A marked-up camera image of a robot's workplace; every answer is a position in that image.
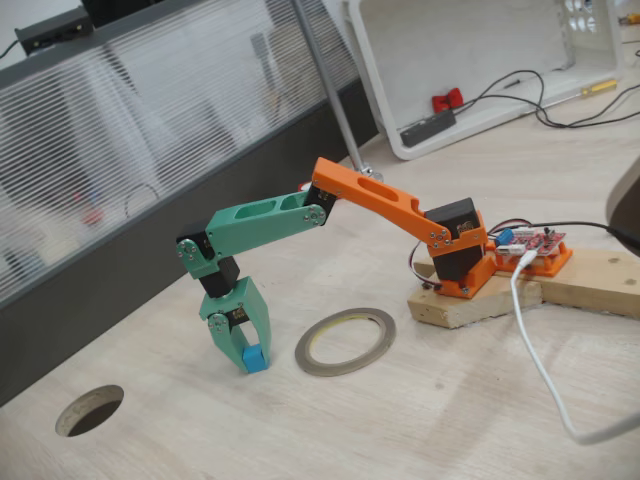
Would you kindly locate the white plastic crate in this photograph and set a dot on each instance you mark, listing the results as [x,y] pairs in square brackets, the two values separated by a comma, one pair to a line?
[390,115]

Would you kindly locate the orange and teal robot arm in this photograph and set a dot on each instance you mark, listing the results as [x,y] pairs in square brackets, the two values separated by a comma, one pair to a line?
[380,200]

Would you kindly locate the metal stand pole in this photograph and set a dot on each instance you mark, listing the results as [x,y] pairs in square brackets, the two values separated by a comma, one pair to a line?
[335,95]

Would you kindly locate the black flat object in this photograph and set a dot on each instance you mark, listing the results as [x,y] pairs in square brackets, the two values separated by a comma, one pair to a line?
[115,12]

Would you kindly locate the short wooden base block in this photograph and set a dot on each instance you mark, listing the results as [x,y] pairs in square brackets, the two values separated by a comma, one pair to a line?
[470,310]

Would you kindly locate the long wooden plank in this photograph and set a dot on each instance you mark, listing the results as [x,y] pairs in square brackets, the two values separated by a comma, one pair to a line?
[600,280]

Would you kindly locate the grey partition with ribbed glass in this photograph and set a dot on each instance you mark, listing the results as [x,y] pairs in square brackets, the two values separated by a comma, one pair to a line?
[150,240]

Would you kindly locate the black device with ports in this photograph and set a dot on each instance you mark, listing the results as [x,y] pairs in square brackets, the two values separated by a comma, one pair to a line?
[55,27]

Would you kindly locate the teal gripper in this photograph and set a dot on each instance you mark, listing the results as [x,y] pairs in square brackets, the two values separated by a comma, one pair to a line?
[248,298]

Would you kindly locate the red controller board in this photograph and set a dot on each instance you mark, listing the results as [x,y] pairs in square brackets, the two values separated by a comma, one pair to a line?
[540,242]

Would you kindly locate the red clamp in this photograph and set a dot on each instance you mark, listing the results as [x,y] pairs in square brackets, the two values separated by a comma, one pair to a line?
[442,102]

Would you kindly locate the blue cube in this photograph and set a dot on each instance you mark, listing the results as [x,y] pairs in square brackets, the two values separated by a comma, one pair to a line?
[254,361]

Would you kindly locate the grey rounded object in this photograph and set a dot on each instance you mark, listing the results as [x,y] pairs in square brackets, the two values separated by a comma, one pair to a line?
[627,200]

